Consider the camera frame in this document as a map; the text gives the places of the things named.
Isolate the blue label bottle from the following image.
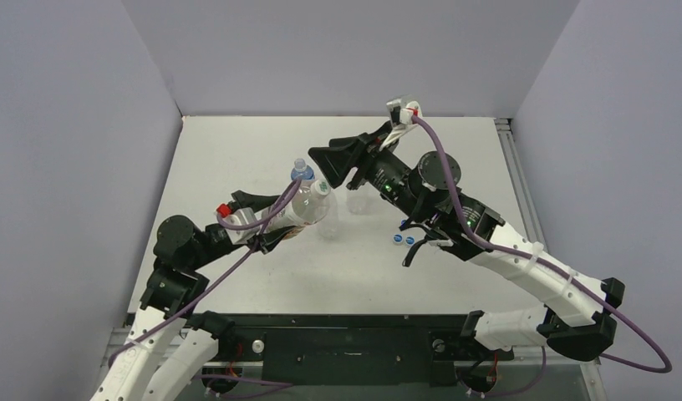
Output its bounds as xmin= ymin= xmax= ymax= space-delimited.
xmin=290 ymin=158 xmax=317 ymax=187

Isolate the clear bottle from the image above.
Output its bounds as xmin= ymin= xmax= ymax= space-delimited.
xmin=316 ymin=192 xmax=340 ymax=240
xmin=346 ymin=184 xmax=378 ymax=216

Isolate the green orange label bottle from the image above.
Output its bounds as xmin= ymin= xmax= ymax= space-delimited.
xmin=264 ymin=183 xmax=328 ymax=240

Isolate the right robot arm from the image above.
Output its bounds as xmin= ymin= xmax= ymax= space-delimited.
xmin=308 ymin=124 xmax=624 ymax=362

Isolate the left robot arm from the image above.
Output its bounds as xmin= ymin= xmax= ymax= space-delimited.
xmin=92 ymin=180 xmax=300 ymax=400

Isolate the white green text cap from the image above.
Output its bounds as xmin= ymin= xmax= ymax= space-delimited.
xmin=310 ymin=180 xmax=332 ymax=198

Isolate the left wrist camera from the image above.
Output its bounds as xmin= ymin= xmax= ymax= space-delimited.
xmin=216 ymin=204 xmax=258 ymax=245

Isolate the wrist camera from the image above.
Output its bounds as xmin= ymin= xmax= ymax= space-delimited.
xmin=216 ymin=204 xmax=258 ymax=245
xmin=379 ymin=95 xmax=423 ymax=150

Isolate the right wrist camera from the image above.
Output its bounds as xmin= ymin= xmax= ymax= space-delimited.
xmin=379 ymin=95 xmax=423 ymax=150

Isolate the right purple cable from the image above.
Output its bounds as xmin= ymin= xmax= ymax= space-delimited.
xmin=410 ymin=114 xmax=673 ymax=398

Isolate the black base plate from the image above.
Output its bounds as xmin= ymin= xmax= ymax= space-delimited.
xmin=205 ymin=313 xmax=514 ymax=386

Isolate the aluminium rail frame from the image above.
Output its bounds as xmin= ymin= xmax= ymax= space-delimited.
xmin=91 ymin=117 xmax=608 ymax=401

